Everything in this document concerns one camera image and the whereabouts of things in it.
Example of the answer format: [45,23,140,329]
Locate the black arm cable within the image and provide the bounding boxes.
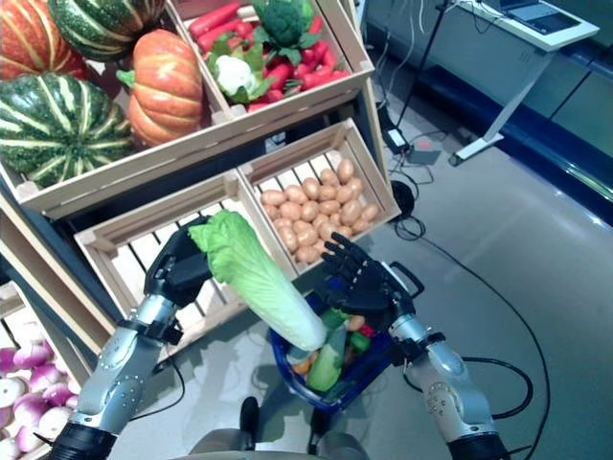
[459,356,535,432]
[152,356,187,418]

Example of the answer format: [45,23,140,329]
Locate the orange striped pumpkin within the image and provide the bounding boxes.
[0,0,92,81]

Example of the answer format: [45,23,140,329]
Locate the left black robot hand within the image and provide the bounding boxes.
[143,215,215,308]

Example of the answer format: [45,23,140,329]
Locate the green striped pumpkin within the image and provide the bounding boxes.
[0,71,138,189]
[47,0,168,63]

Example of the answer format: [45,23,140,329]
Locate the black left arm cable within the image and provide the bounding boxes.
[152,356,187,418]

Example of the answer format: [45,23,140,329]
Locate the black robot foot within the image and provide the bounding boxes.
[308,409,331,456]
[238,396,260,440]

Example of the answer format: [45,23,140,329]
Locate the white cauliflower green leaves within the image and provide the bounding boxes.
[205,33,274,104]

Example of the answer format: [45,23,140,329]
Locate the white desk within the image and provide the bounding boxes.
[443,0,601,168]

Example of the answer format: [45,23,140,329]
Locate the plain orange pumpkin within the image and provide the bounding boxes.
[116,28,206,149]

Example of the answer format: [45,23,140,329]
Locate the grey cabinet blue base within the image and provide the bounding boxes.
[366,0,613,215]

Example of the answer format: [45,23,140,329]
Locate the grey floor box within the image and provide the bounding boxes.
[405,141,443,168]

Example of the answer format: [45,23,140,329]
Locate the left black robot foot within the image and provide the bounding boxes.
[238,396,260,440]

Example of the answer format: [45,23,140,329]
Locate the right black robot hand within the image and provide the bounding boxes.
[321,232,398,315]

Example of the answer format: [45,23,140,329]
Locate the black stand pole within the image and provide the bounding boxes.
[395,0,446,128]

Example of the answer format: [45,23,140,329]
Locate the black power adapter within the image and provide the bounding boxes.
[385,126,411,150]

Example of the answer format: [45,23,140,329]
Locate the black floor cable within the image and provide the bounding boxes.
[395,215,552,447]

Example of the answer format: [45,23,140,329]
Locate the right black robot foot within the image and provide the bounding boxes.
[308,409,331,456]

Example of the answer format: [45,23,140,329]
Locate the black coiled cable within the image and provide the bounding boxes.
[390,179,420,217]

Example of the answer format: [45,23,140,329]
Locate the blue plastic shopping basket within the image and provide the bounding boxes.
[269,261,425,411]

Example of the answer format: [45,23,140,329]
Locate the green broccoli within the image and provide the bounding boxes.
[252,0,316,66]

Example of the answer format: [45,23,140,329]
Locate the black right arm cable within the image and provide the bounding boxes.
[459,356,535,432]

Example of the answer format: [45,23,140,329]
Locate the wooden crate shelf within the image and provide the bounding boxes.
[0,76,392,336]

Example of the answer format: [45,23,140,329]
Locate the grey laptop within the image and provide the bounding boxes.
[497,0,581,35]

